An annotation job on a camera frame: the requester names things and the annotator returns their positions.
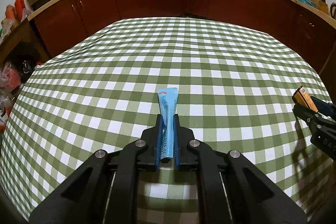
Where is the wooden cutting board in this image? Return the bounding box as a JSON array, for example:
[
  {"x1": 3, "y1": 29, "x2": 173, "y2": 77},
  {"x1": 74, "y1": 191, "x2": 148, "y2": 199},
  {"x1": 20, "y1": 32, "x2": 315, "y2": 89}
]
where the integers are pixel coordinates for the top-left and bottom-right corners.
[{"x1": 306, "y1": 0, "x2": 329, "y2": 13}]

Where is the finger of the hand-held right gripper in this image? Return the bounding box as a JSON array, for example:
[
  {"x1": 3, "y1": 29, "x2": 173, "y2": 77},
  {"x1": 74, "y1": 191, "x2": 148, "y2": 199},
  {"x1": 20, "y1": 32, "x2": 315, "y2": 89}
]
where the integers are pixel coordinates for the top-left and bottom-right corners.
[
  {"x1": 311, "y1": 97, "x2": 336, "y2": 117},
  {"x1": 293, "y1": 103, "x2": 324, "y2": 126}
]

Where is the light blue tube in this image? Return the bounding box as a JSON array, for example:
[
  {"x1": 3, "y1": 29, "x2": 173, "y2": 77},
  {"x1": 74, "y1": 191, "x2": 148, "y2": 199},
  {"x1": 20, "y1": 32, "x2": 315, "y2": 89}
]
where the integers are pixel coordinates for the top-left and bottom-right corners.
[{"x1": 157, "y1": 88, "x2": 179, "y2": 163}]

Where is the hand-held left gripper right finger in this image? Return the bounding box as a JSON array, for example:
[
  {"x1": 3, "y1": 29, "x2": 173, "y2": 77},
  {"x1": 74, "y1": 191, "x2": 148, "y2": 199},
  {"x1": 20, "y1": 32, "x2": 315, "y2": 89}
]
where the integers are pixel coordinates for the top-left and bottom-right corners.
[{"x1": 172, "y1": 114, "x2": 307, "y2": 224}]

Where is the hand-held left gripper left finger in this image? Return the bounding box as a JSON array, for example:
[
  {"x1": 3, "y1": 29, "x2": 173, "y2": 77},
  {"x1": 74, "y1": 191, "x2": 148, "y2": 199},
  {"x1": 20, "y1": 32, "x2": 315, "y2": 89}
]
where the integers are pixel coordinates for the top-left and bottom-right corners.
[{"x1": 29, "y1": 114, "x2": 165, "y2": 224}]

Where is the brown bottle with orange label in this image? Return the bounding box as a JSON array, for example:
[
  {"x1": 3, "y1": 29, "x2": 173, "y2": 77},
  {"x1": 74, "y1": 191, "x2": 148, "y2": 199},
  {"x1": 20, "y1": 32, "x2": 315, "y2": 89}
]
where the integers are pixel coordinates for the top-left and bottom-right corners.
[{"x1": 292, "y1": 86, "x2": 319, "y2": 112}]

